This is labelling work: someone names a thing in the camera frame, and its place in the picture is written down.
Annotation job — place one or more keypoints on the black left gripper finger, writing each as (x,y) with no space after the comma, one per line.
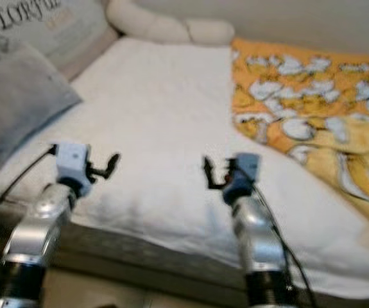
(113,165)

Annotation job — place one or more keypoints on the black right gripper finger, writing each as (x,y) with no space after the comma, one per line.
(229,171)
(209,174)

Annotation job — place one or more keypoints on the orange cartoon print blanket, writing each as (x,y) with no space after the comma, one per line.
(312,96)

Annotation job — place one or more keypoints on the patterned pillow with Colorful print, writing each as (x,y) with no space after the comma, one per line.
(62,32)

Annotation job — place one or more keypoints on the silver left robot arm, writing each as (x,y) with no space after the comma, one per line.
(33,237)

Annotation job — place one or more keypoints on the white quilted bed sheet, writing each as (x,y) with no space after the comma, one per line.
(165,115)

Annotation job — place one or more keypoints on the grey quilted mattress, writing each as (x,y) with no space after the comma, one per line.
(145,256)

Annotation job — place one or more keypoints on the grey square cushion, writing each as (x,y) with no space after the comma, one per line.
(17,109)

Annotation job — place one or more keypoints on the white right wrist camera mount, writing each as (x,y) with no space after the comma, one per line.
(243,176)

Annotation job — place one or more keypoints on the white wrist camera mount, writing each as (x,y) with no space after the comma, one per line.
(243,176)
(74,163)

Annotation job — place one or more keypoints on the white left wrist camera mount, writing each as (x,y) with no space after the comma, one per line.
(74,163)

